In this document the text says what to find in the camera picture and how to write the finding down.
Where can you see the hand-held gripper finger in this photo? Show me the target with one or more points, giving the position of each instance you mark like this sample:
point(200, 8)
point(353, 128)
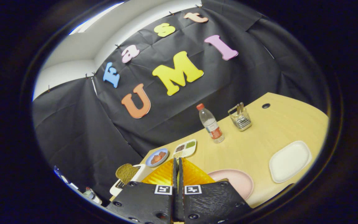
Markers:
point(175, 174)
point(180, 177)

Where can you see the brown bread slice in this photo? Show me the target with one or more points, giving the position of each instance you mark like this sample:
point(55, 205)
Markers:
point(126, 172)

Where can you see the red food slices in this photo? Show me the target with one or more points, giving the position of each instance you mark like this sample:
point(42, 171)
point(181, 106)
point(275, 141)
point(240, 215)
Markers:
point(158, 158)

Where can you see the small blue plate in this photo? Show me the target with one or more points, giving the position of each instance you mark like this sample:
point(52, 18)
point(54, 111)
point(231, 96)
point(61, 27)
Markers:
point(150, 162)

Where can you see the white divided seasoning dish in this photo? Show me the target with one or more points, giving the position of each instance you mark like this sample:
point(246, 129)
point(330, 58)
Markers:
point(185, 148)

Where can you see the white toaster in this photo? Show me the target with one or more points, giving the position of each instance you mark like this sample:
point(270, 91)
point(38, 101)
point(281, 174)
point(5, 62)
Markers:
point(143, 172)

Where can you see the pink round plate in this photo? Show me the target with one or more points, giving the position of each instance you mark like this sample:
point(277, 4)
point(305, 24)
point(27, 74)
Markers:
point(238, 183)

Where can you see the clear plastic water bottle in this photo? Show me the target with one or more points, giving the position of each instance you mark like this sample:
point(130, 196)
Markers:
point(211, 126)

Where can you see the small bottle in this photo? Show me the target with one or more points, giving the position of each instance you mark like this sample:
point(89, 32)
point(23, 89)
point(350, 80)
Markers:
point(92, 195)

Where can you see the black backdrop cloth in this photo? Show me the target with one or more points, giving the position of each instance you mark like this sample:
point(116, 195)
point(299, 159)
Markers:
point(82, 130)

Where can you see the white square plate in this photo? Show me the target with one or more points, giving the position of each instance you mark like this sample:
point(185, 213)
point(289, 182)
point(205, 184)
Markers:
point(289, 161)

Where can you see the ceiling light panel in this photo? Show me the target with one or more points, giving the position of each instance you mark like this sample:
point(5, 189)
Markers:
point(95, 18)

